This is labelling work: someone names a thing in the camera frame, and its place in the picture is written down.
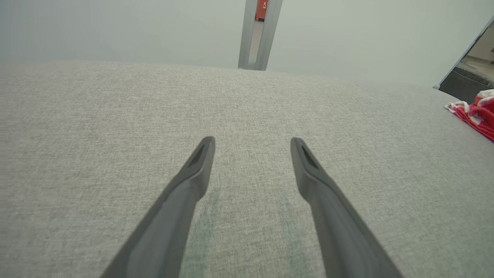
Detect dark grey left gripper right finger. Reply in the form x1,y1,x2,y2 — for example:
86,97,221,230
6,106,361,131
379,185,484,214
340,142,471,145
291,137,404,278

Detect red fire sign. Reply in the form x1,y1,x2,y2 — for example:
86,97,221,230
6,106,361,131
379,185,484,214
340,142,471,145
255,0,268,22

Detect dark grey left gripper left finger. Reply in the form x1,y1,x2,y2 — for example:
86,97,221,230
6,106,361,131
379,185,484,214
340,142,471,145
100,136,215,278

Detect red shorts with white trim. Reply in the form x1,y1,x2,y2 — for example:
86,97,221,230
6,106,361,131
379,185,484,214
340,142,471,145
445,89,494,142

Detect grey metal partition post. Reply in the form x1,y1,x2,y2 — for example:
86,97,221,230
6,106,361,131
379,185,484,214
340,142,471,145
255,0,283,71
238,0,258,70

